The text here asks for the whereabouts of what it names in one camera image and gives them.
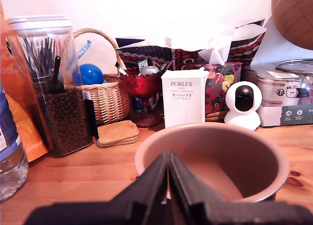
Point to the metal rice cooker inner pot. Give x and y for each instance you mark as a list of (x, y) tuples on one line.
[(220, 149)]

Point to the glass lid with metal rim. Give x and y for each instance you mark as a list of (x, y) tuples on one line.
[(296, 66)]

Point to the white Porlex grinder box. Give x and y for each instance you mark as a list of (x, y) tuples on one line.
[(184, 100)]

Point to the woven wicker basket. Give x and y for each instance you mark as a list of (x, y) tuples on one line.
[(110, 100)]

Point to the red glass goblet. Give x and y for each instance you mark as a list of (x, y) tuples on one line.
[(143, 88)]

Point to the floral tissue box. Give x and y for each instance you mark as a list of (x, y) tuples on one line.
[(220, 88)]

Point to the clear jar of brown pellets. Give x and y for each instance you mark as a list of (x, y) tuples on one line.
[(66, 112)]

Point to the silver round capsule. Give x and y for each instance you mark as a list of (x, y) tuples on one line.
[(150, 71)]

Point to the green white striped packet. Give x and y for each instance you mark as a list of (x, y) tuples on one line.
[(121, 68)]

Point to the blue plastic ball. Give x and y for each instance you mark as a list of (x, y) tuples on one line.
[(91, 74)]

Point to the white labelled tin can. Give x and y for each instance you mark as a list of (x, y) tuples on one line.
[(274, 93)]

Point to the grey printed cardboard box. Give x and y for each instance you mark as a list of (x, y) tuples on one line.
[(293, 115)]

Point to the red navy dotted gift bag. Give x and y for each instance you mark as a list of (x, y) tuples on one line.
[(151, 55)]

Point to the white tissue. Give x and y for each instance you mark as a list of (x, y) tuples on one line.
[(217, 51)]

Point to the white cloth with blue ribbon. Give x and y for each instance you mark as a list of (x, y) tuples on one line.
[(97, 53)]

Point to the clear plastic water bottle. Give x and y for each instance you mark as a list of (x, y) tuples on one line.
[(9, 166)]

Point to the orange paper bag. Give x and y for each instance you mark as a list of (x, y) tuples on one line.
[(24, 107)]

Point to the brown cork globe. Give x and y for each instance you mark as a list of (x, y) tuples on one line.
[(296, 17)]

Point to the white round security camera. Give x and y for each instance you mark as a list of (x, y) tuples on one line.
[(242, 112)]

